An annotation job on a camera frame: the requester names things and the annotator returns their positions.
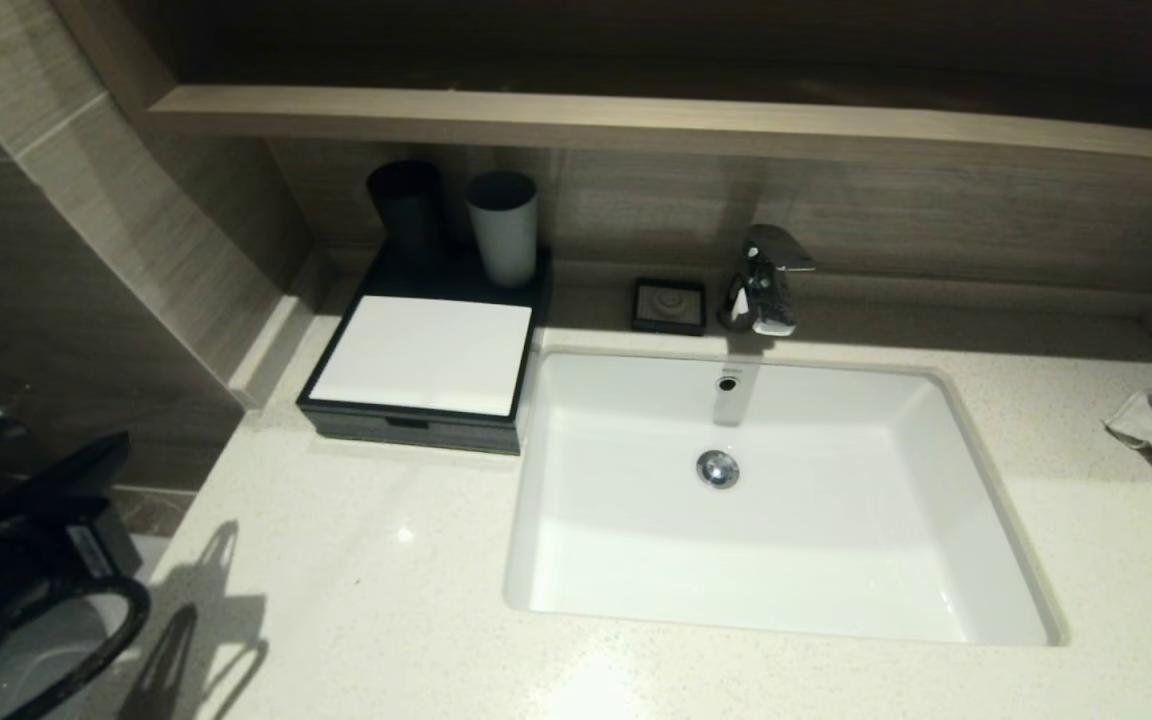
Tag black sliding drawer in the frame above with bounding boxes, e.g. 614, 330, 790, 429
321, 412, 521, 457

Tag thin black looped cable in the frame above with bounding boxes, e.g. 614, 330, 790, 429
0, 574, 153, 720

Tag grey cup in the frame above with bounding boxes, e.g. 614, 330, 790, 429
464, 170, 540, 291

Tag light wooden wall shelf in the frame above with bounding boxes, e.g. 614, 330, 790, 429
148, 84, 1152, 167

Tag black amenity box with drawer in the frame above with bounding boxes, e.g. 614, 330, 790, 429
296, 237, 553, 457

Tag black bottle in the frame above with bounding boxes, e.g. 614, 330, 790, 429
366, 160, 445, 273

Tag white rectangular pad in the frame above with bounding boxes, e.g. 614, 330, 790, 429
308, 294, 535, 419

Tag chrome faucet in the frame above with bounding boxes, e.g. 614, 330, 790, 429
717, 224, 818, 338

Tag white rectangular sink basin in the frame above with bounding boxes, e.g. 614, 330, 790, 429
503, 345, 1071, 649

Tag chrome sink drain stopper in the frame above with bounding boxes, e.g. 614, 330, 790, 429
695, 449, 741, 491

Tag black square soap dish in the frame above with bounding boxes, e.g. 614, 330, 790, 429
631, 276, 709, 337

